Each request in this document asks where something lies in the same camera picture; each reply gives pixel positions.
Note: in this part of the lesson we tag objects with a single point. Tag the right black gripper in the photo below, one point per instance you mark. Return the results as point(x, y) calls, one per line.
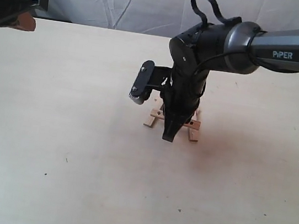
point(181, 97)

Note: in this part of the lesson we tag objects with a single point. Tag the plain wood strip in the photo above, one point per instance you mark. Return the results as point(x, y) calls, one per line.
point(152, 119)

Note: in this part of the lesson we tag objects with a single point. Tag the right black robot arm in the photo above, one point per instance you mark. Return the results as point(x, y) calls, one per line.
point(239, 48)

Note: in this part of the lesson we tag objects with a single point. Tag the white backdrop cloth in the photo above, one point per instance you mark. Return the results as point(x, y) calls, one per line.
point(126, 0)

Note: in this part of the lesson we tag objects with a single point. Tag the wood strip with magnets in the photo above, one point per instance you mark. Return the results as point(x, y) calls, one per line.
point(176, 120)
point(194, 130)

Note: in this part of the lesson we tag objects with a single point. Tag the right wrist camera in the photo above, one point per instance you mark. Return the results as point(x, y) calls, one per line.
point(149, 78)

